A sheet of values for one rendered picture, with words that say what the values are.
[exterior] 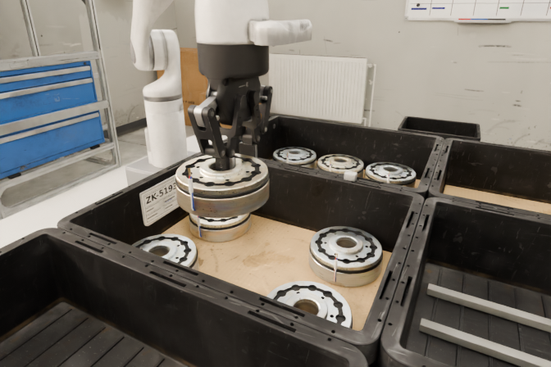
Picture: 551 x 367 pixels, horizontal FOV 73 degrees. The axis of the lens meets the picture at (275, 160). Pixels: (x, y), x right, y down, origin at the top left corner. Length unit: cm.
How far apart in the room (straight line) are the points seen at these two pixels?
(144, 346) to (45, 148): 223
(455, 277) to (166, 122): 69
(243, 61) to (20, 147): 225
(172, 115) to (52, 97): 174
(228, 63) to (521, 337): 44
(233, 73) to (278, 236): 33
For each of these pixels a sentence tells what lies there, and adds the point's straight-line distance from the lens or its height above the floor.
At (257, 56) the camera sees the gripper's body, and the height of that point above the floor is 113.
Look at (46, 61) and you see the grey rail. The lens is 258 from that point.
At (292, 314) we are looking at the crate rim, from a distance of 35.
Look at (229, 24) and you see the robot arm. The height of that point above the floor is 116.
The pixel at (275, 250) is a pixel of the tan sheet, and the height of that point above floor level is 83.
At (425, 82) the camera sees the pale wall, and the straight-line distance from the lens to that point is 366.
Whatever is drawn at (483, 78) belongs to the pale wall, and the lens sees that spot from 364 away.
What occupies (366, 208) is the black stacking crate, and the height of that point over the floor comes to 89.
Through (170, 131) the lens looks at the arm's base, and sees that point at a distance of 95.
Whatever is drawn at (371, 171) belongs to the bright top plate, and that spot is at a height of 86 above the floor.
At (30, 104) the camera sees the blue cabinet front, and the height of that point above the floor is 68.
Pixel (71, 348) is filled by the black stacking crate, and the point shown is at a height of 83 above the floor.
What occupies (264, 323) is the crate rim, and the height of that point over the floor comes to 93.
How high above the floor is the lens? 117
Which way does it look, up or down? 22 degrees down
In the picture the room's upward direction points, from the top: straight up
